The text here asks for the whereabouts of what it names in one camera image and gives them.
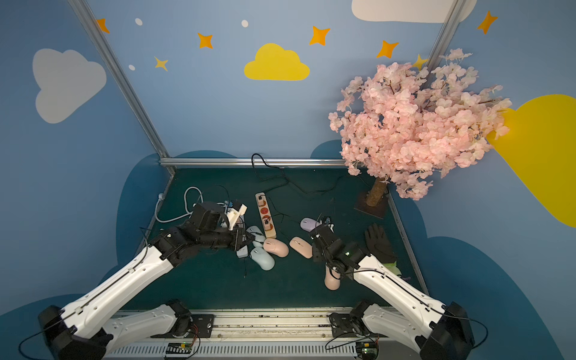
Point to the green circuit board left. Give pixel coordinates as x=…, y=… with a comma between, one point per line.
x=180, y=350

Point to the pink wireless mouse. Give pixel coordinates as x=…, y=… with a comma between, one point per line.
x=275, y=247
x=332, y=279

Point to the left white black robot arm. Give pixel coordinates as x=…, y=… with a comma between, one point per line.
x=85, y=328

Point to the pink wireless mouse front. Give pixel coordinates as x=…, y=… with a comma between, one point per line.
x=332, y=279

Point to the peach wireless mouse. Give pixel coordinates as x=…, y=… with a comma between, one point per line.
x=302, y=247

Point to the beige wooden power strip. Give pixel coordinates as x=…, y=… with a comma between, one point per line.
x=265, y=215

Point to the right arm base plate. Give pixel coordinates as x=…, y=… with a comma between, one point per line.
x=344, y=325

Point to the black green work glove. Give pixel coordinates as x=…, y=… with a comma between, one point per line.
x=378, y=244

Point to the green circuit board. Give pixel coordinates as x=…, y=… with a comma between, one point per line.
x=180, y=350
x=366, y=350

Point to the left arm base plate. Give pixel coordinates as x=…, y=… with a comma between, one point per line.
x=195, y=325

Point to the light green wireless mouse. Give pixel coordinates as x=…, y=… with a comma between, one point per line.
x=258, y=236

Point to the purple wireless mouse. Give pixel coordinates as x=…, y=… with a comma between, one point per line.
x=309, y=224

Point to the green circuit board right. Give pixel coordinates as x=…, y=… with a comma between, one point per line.
x=366, y=350

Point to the white power strip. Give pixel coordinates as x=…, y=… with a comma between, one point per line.
x=236, y=222

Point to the aluminium front rail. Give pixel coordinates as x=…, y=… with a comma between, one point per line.
x=273, y=326

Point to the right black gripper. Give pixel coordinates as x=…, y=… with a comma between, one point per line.
x=318, y=236

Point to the aluminium back frame bar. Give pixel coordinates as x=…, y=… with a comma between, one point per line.
x=248, y=162

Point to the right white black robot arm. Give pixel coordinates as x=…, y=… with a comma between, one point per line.
x=433, y=329

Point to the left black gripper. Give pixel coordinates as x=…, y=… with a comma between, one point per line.
x=241, y=238

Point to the pink cherry blossom tree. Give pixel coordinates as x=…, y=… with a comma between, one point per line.
x=407, y=122

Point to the light blue wireless mouse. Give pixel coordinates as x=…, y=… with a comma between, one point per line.
x=262, y=258

